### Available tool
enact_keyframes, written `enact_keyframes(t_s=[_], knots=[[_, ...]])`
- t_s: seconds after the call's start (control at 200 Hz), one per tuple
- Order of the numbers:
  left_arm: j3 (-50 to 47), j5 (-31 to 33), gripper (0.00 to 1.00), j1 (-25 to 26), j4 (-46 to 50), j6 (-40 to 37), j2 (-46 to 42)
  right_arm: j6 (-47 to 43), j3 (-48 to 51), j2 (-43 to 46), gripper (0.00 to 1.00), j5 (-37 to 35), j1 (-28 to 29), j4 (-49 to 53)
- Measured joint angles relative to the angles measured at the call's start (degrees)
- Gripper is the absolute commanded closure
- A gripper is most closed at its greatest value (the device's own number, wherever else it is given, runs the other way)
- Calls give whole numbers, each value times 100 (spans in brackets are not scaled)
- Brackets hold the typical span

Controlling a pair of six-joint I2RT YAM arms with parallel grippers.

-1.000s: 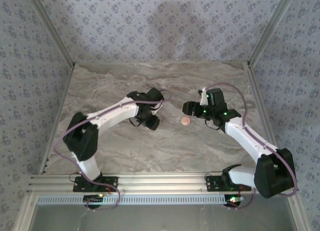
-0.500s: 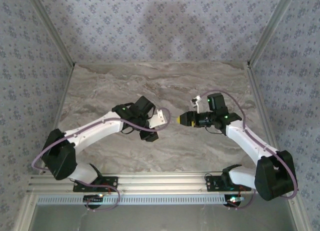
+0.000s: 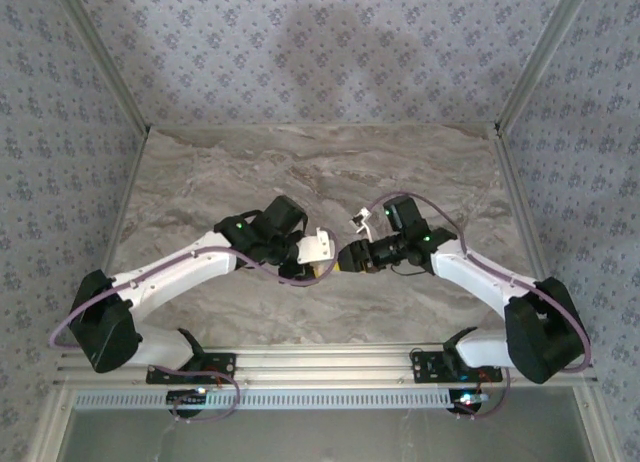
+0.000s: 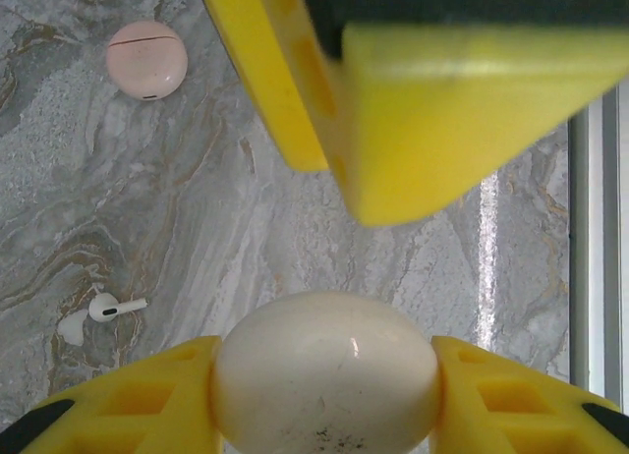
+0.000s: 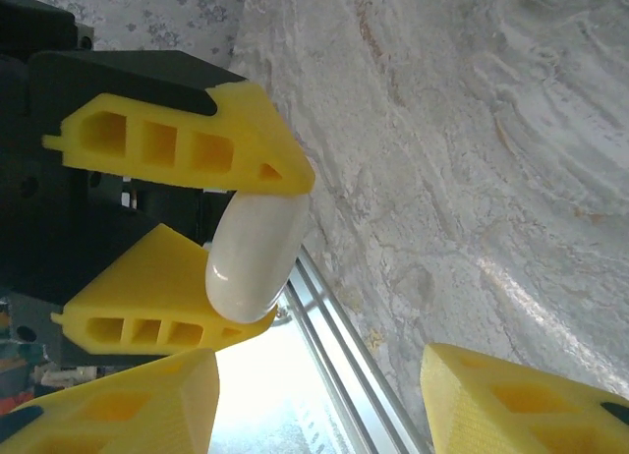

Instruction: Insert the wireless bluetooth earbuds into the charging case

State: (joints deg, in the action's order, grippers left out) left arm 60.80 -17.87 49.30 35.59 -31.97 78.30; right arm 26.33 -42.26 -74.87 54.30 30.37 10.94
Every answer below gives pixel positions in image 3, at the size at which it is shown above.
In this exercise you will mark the aluminium table side rail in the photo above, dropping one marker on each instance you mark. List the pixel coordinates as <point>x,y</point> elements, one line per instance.
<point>517,197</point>
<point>126,197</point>

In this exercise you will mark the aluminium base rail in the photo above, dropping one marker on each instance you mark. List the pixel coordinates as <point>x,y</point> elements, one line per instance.
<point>325,367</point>

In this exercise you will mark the small controller board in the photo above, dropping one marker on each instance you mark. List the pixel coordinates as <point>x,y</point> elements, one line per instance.
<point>467,399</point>
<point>187,398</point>

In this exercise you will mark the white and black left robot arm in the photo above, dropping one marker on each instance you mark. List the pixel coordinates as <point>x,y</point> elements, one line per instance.
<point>175,267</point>

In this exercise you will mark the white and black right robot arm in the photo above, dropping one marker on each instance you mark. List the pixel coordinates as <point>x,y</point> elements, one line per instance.
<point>475,272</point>

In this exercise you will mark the aluminium corner post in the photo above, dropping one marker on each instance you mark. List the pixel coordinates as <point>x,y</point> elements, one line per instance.
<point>107,62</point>
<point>542,57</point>

